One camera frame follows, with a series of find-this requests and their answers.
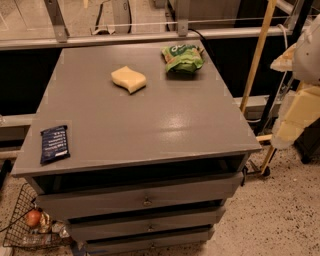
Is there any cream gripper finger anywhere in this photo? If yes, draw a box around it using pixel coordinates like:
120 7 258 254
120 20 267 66
271 84 320 149

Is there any yellow sponge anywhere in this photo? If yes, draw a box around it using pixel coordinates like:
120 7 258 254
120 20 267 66
111 66 147 94

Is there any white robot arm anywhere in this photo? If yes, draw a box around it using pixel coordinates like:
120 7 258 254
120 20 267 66
271 15 320 149

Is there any blue rxbar wrapper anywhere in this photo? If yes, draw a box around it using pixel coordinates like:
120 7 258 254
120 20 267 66
40 125 70 165

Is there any yellow wooden pole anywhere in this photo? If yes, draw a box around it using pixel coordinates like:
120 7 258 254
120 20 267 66
240 0 277 113

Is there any green chip bag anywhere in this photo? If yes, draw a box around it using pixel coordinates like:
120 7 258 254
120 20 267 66
162 44 204 73

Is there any grey drawer cabinet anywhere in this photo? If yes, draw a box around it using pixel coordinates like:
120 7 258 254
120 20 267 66
12 43 260 256

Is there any metal railing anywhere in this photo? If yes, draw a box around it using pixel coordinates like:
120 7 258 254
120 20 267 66
0 27 261 51

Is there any red apple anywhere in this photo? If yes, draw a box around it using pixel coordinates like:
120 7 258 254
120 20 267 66
25 209 41 228

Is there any black cable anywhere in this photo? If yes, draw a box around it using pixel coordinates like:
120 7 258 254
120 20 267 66
188 28 214 58

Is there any black wire basket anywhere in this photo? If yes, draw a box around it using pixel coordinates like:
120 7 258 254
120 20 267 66
3 183 73 251

